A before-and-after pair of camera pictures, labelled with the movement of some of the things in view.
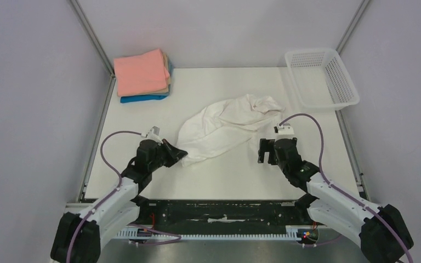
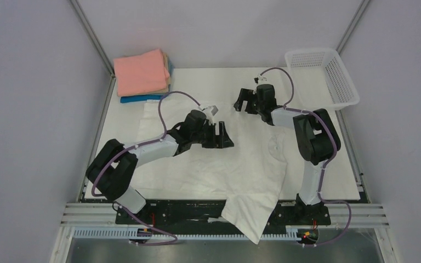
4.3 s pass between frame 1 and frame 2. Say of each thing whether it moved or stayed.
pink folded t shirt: stayed
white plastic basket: stayed
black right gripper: moved
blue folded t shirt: stayed
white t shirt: moved
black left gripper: moved
